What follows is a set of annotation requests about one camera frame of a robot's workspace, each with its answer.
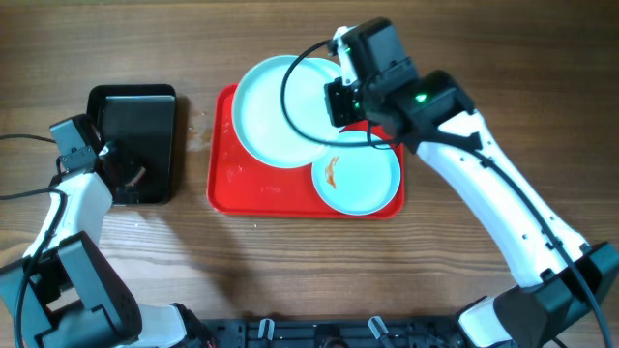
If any green and brown sponge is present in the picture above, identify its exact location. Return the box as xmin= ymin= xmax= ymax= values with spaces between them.
xmin=123 ymin=166 xmax=146 ymax=187

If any light blue plate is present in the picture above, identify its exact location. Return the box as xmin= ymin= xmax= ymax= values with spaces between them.
xmin=311 ymin=147 xmax=401 ymax=216
xmin=232 ymin=55 xmax=341 ymax=169

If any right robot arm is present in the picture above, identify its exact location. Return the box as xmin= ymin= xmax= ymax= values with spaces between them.
xmin=326 ymin=17 xmax=618 ymax=347

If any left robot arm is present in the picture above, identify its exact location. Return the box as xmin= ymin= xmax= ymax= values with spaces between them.
xmin=1 ymin=114 xmax=216 ymax=347

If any black rectangular tray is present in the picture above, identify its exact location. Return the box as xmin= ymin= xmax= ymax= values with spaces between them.
xmin=86 ymin=84 xmax=177 ymax=205

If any red plastic tray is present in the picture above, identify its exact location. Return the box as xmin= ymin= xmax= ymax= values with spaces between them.
xmin=206 ymin=83 xmax=406 ymax=221

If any right black cable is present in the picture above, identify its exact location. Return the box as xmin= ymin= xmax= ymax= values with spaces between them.
xmin=280 ymin=39 xmax=615 ymax=348

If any black cable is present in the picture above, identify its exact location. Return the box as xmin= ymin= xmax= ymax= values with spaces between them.
xmin=0 ymin=132 xmax=69 ymax=348
xmin=280 ymin=39 xmax=615 ymax=348

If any left black cable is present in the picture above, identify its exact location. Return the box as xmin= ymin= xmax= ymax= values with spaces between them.
xmin=0 ymin=132 xmax=69 ymax=348

